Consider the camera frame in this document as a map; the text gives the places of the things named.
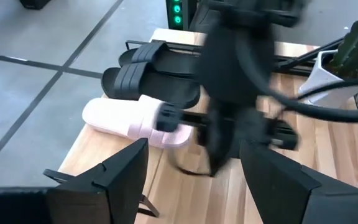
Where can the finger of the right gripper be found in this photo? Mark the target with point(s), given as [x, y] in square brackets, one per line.
[169, 118]

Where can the pink rubber slide sandal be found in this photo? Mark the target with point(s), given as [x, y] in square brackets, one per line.
[117, 118]

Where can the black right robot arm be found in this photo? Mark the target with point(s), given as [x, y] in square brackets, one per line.
[238, 62]

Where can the black rubber slide sandal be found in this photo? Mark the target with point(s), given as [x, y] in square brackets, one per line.
[148, 51]
[166, 88]

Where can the white hexagonal plant pot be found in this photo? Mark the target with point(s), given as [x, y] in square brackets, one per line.
[319, 77]

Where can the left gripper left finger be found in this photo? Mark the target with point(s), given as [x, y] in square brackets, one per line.
[110, 193]

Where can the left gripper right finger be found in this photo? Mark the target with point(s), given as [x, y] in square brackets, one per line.
[284, 193]

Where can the black box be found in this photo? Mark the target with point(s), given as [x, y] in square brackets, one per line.
[34, 3]

